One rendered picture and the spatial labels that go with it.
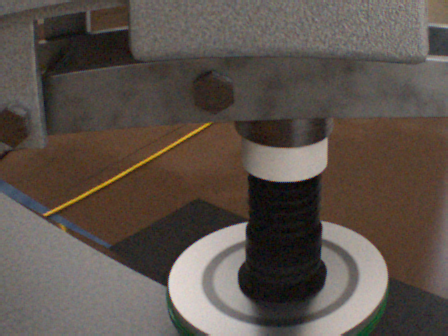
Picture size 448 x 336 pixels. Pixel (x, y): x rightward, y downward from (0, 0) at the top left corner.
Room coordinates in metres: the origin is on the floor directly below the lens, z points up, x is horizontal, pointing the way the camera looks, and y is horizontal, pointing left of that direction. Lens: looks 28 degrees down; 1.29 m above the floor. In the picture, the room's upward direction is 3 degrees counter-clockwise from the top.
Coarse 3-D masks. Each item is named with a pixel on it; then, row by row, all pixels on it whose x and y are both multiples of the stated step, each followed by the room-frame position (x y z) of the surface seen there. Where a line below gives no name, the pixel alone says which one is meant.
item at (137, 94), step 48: (48, 48) 0.54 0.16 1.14; (96, 48) 0.54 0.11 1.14; (432, 48) 0.52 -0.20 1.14; (48, 96) 0.43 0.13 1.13; (96, 96) 0.42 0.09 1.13; (144, 96) 0.42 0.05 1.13; (192, 96) 0.42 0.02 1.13; (240, 96) 0.42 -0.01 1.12; (288, 96) 0.42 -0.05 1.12; (336, 96) 0.41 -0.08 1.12; (384, 96) 0.41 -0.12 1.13; (432, 96) 0.41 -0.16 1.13
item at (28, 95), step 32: (0, 0) 0.39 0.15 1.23; (32, 0) 0.39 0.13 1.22; (64, 0) 0.39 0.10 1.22; (96, 0) 0.40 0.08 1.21; (0, 32) 0.40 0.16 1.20; (32, 32) 0.40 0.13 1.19; (64, 32) 0.56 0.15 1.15; (0, 64) 0.40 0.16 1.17; (32, 64) 0.40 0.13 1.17; (0, 96) 0.40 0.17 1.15; (32, 96) 0.40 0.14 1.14; (32, 128) 0.40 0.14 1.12
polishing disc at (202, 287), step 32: (192, 256) 0.52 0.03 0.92; (224, 256) 0.52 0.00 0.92; (352, 256) 0.50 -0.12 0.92; (192, 288) 0.47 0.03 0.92; (224, 288) 0.47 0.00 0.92; (352, 288) 0.45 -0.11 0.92; (384, 288) 0.44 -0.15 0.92; (192, 320) 0.42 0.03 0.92; (224, 320) 0.42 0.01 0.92; (256, 320) 0.41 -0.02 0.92; (288, 320) 0.41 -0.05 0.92; (320, 320) 0.40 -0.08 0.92; (352, 320) 0.40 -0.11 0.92
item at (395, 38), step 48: (144, 0) 0.37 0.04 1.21; (192, 0) 0.37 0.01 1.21; (240, 0) 0.37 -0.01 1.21; (288, 0) 0.37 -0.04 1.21; (336, 0) 0.37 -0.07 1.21; (384, 0) 0.36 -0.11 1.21; (144, 48) 0.37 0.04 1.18; (192, 48) 0.37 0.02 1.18; (240, 48) 0.37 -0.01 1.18; (288, 48) 0.37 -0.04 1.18; (336, 48) 0.37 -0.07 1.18; (384, 48) 0.36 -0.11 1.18
